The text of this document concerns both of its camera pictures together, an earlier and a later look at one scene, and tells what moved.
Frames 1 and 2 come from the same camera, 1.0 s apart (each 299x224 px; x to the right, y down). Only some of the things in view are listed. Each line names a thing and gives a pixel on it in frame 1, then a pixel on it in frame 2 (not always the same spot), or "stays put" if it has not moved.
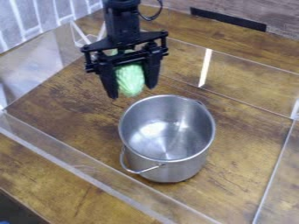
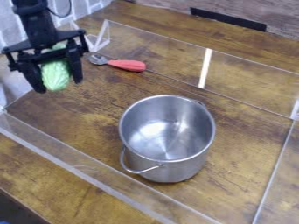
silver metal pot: x=166 y=131 stays put
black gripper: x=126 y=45 -> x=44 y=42
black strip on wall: x=236 y=21 stays put
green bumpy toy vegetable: x=131 y=79 -> x=56 y=72
